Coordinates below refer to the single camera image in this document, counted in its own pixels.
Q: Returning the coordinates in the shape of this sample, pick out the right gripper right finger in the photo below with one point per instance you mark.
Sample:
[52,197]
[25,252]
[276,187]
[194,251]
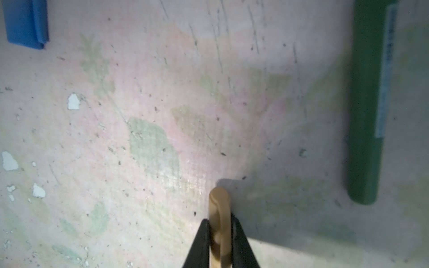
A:
[242,254]

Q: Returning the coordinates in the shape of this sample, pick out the blue pen cap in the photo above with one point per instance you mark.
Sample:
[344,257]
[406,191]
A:
[26,22]

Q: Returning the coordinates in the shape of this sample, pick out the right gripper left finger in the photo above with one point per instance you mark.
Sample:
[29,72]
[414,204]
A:
[199,253]

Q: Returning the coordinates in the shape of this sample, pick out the green pen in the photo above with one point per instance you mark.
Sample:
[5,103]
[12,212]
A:
[374,27]

